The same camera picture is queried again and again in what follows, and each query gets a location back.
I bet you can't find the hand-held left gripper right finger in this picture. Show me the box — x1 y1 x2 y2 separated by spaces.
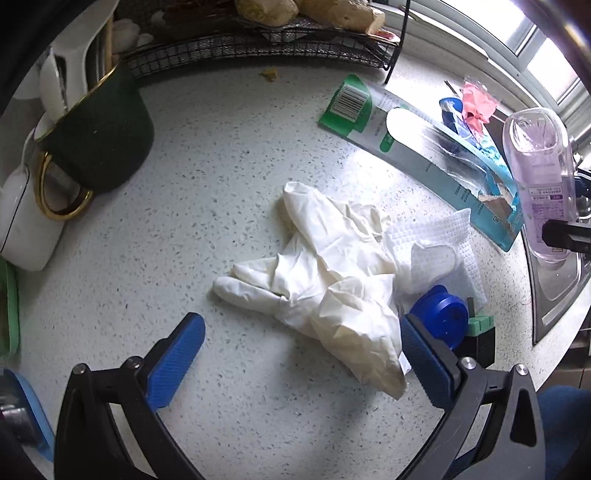
399 314 541 480

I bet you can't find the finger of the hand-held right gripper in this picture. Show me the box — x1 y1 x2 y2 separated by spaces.
571 166 591 217
541 220 591 254

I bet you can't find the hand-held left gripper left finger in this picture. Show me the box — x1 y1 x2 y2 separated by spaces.
54 313 206 480

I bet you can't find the clear plastic bottle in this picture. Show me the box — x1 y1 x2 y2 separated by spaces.
502 107 584 269

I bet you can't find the white paper towel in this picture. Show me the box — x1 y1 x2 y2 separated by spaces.
383 208 488 376

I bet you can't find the white rubber glove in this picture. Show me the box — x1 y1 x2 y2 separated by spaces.
212 181 459 400

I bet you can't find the green toothbrush package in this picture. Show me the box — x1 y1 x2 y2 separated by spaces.
318 74 525 253

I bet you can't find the blue plastic cap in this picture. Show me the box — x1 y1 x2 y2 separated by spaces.
410 285 470 350

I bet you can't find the stainless steel sink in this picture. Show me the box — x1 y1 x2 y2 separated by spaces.
524 226 591 345

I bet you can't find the small black green box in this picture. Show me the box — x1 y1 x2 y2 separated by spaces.
463 298 498 366

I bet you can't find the blue crinkled wrapper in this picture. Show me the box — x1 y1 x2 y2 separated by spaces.
455 124 514 186

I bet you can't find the pink wrapper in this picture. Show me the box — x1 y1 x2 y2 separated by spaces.
462 76 501 137

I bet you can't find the blue white packet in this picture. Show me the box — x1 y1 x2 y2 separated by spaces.
438 96 465 137

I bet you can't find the blue saucer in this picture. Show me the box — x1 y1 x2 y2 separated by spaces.
0 367 57 463

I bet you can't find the window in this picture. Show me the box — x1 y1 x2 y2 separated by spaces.
406 0 591 153

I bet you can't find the person's blue trouser leg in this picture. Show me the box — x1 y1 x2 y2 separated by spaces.
538 385 591 480

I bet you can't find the steel teapot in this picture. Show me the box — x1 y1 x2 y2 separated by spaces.
0 401 38 448

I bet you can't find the green plastic tray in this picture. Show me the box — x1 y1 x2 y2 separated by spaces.
0 256 22 359

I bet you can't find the dark green mug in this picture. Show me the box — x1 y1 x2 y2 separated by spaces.
34 60 156 220

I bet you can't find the ginger root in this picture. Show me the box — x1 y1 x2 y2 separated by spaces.
235 0 299 27
295 0 387 36

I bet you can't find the garlic bulb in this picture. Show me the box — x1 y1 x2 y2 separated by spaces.
113 11 154 49

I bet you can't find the white silicone spatula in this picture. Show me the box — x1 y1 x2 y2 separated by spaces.
50 0 122 81

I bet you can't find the black wire rack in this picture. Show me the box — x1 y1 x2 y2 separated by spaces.
113 0 413 85

